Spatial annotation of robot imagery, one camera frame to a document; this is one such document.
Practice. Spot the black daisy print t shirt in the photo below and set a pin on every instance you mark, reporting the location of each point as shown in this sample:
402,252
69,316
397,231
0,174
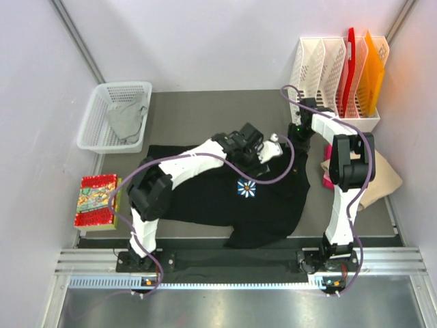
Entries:
259,214

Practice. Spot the pink t shirt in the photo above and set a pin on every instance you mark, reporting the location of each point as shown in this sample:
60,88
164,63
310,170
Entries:
326,181

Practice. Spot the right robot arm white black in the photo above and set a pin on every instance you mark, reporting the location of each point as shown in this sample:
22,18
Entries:
352,167

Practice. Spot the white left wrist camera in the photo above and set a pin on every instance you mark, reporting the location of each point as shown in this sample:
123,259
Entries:
269,149

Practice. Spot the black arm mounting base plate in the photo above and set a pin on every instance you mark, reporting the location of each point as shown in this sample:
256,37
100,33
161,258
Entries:
291,260

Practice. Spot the white slotted cable duct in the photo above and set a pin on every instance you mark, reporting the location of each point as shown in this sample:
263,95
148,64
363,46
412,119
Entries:
147,283

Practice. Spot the orange plastic folder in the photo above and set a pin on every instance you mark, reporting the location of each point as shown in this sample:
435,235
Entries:
371,79

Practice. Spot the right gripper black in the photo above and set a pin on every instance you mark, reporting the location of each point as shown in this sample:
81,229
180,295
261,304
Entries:
304,146

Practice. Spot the beige t shirt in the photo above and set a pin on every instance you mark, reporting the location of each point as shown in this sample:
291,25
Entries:
386,181

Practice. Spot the white file organizer rack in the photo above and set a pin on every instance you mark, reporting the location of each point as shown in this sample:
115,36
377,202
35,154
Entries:
317,72

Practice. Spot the white plastic mesh basket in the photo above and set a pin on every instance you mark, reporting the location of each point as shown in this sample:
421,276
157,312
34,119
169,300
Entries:
95,133

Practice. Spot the red illustrated book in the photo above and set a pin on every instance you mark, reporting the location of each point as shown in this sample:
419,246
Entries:
92,213

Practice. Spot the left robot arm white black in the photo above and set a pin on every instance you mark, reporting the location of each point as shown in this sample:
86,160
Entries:
149,191

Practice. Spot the grey cloth in basket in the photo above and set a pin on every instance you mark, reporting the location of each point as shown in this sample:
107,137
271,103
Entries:
126,120

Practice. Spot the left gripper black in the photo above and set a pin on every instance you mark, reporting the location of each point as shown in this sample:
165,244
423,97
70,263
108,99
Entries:
255,163

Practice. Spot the red plastic folder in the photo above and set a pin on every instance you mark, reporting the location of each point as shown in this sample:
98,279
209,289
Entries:
348,72

